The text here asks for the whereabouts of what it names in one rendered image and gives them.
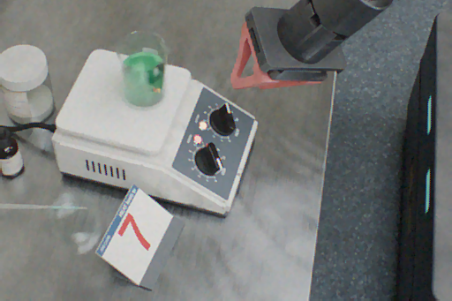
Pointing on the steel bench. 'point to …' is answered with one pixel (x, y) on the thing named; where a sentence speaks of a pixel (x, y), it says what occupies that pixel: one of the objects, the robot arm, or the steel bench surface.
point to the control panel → (235, 151)
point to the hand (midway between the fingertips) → (250, 79)
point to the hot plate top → (86, 86)
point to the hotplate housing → (146, 163)
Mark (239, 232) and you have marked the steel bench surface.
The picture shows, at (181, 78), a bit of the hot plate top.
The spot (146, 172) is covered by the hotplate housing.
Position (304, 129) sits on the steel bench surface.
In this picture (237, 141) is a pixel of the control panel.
